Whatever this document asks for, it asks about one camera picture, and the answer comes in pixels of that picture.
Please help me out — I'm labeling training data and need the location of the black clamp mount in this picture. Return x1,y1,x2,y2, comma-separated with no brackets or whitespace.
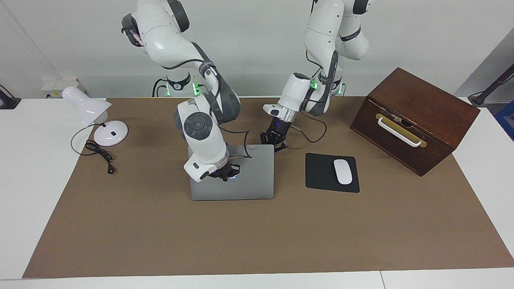
0,85,21,110

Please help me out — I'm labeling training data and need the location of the silver laptop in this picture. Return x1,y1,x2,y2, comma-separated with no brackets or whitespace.
189,144,275,201

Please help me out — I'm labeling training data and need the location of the white desk lamp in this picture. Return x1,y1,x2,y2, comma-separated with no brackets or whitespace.
61,86,129,147

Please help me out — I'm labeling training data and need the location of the white power strip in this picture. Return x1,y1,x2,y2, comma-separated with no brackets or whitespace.
41,78,81,99

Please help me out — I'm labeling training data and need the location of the black mouse pad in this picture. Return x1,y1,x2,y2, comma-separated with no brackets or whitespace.
305,153,360,193

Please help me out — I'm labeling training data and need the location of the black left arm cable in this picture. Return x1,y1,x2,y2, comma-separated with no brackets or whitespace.
291,110,328,144

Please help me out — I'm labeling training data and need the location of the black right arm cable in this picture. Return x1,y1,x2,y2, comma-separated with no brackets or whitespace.
221,128,253,159

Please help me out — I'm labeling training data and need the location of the brown table mat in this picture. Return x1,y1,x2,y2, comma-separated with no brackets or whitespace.
22,96,514,279

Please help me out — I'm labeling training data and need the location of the blue crate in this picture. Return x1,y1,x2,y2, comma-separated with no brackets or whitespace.
495,100,514,141

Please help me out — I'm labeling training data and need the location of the white box handle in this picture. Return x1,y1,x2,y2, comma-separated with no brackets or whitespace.
375,114,427,148

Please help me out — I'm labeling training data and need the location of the white computer mouse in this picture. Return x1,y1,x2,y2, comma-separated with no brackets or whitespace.
333,159,353,185

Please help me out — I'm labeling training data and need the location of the black lamp cable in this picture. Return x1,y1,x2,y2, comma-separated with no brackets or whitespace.
71,122,116,175

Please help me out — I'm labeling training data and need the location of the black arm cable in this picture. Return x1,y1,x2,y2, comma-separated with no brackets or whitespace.
221,128,253,159
291,110,328,144

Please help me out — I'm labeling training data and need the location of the black base cable bundle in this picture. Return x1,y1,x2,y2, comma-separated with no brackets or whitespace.
152,78,168,98

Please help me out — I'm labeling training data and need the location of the dark wooden box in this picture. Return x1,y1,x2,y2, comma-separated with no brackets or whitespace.
350,67,481,177

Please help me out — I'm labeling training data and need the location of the black stand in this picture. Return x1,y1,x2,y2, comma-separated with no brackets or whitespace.
468,64,514,106

